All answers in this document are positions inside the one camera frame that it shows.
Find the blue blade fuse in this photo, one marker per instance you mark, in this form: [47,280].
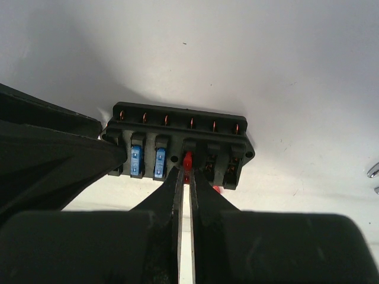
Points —
[137,161]
[160,162]

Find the large chrome open-end wrench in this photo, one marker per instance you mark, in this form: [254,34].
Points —
[372,175]

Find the blue blade fuse right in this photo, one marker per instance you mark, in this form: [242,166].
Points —
[160,162]

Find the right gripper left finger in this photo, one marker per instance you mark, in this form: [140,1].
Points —
[136,246]

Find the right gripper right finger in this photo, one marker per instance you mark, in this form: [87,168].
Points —
[235,246]

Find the black fuse box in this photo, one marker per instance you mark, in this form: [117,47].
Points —
[219,142]

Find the blue blade fuse left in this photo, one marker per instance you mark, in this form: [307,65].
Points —
[137,161]

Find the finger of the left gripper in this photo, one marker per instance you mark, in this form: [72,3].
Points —
[49,154]

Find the red blade fuse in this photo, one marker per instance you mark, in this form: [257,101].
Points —
[217,189]
[187,166]

